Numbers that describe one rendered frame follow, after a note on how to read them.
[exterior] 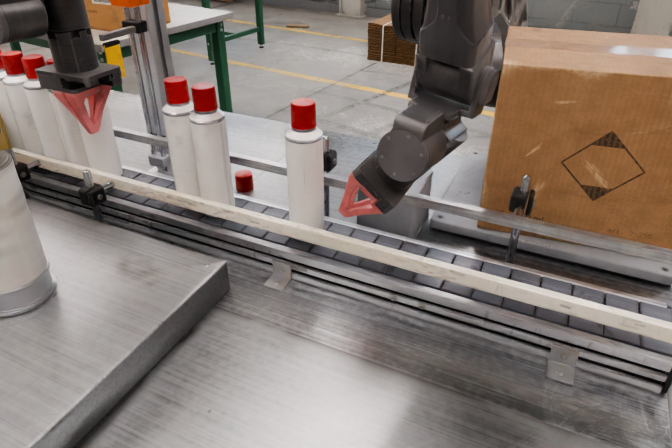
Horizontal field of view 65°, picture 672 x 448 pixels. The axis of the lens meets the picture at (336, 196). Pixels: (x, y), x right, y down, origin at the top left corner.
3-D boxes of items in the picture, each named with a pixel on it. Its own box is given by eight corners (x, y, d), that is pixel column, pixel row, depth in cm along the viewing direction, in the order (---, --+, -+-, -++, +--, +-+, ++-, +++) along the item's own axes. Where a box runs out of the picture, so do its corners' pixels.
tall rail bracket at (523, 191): (489, 293, 74) (508, 192, 66) (498, 264, 80) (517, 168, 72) (512, 300, 73) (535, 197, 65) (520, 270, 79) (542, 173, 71)
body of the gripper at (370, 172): (348, 176, 64) (388, 141, 60) (379, 146, 72) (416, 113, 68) (384, 215, 64) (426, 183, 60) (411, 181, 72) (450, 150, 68)
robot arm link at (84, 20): (88, -20, 70) (62, -23, 72) (39, -14, 65) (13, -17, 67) (100, 33, 73) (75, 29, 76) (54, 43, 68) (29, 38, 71)
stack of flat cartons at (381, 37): (365, 59, 475) (366, 23, 459) (388, 46, 517) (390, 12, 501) (434, 69, 449) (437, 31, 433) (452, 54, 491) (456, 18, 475)
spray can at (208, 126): (195, 213, 83) (176, 88, 73) (215, 198, 87) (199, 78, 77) (222, 221, 81) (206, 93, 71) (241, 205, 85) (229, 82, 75)
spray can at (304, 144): (283, 237, 78) (275, 104, 67) (300, 219, 82) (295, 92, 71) (314, 245, 76) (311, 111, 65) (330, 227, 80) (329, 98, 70)
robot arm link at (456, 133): (480, 129, 62) (449, 92, 63) (460, 144, 57) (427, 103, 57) (438, 162, 66) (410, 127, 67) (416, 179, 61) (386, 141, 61)
